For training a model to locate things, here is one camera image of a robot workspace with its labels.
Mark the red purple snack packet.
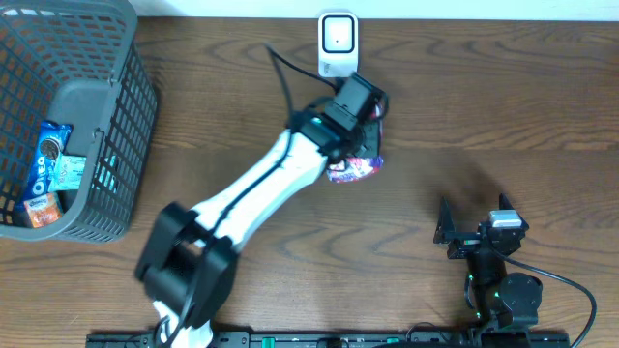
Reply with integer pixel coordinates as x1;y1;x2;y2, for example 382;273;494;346
326;97;389;184

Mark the grey plastic mesh basket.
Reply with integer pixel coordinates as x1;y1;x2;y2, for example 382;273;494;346
1;0;159;244

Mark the small orange snack box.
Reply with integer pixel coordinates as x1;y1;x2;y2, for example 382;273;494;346
23;192;64;228

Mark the teal green snack packet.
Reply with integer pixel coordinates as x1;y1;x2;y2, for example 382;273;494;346
47;154;117;193

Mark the blue Oreo cookie pack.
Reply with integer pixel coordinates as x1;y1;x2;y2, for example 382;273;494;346
15;121;73;213

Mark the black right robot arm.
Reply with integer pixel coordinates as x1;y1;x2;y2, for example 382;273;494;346
433;194;543;330

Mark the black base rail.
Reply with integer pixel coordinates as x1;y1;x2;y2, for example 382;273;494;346
85;329;572;348

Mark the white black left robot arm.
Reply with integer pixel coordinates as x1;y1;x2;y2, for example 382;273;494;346
134;73;389;347

